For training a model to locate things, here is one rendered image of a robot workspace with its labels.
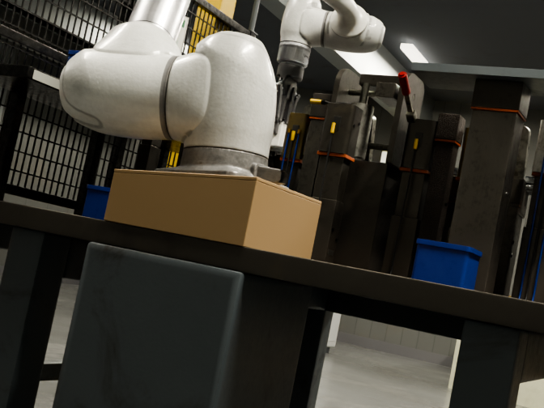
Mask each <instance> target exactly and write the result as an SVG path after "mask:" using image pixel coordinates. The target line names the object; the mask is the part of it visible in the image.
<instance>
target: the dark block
mask: <svg viewBox="0 0 544 408"><path fill-rule="evenodd" d="M331 98H332V94H322V93H314V95H313V99H316V100H326V101H329V102H331ZM326 109H327V104H325V105H324V104H312V107H311V111H310V115H309V116H310V117H309V118H310V119H311V121H310V126H309V130H308V137H307V142H306V146H305V151H304V158H303V163H302V167H301V171H300V178H299V183H298V187H297V191H296V192H297V193H301V194H303V195H305V196H308V197H312V194H313V190H314V185H315V181H316V177H317V169H318V165H319V161H320V155H318V154H317V151H318V150H319V146H320V141H321V134H322V130H323V125H324V121H325V114H326Z"/></svg>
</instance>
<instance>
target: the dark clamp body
mask: <svg viewBox="0 0 544 408"><path fill-rule="evenodd" d="M437 123H438V121H433V120H424V119H416V120H415V123H412V122H409V124H408V129H407V133H406V140H405V146H404V150H403V154H402V162H401V167H399V170H400V171H401V172H402V178H401V182H400V187H399V191H398V196H397V204H396V208H395V212H394V215H392V217H391V222H390V226H389V234H388V239H387V243H386V247H385V255H384V260H383V264H382V268H381V273H385V274H393V275H397V276H402V277H406V278H411V274H412V269H413V264H414V256H415V252H416V248H417V244H416V240H417V238H419V230H420V226H421V221H422V217H423V208H424V204H425V200H426V195H427V187H428V182H429V178H430V174H431V166H432V161H433V156H434V152H435V148H436V141H435V136H436V127H437Z"/></svg>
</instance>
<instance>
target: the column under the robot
mask: <svg viewBox="0 0 544 408"><path fill-rule="evenodd" d="M311 294H312V287H310V286H305V285H301V284H297V283H290V282H286V281H282V280H277V279H273V278H266V277H262V276H258V275H254V274H246V273H242V272H238V271H234V270H227V269H223V268H219V267H214V266H207V265H203V264H198V263H194V262H191V261H183V260H179V259H175V258H170V257H163V256H159V255H155V254H151V253H144V252H139V251H135V250H131V249H124V248H120V247H116V246H112V245H107V244H100V243H96V242H90V243H88V245H87V251H86V256H85V259H84V263H83V270H82V274H81V278H80V282H79V289H78V293H77V296H76V301H75V304H74V311H73V315H72V319H71V323H70V329H69V333H68V338H67V341H66V348H65V352H64V356H63V360H62V366H61V371H60V374H59V378H58V383H57V389H56V393H55V397H54V401H53V408H289V405H290V401H291V394H292V390H293V385H294V381H295V374H296V369H297V364H298V360H299V356H300V348H301V344H302V340H303V336H304V327H305V323H306V319H307V315H308V307H309V303H310V299H311Z"/></svg>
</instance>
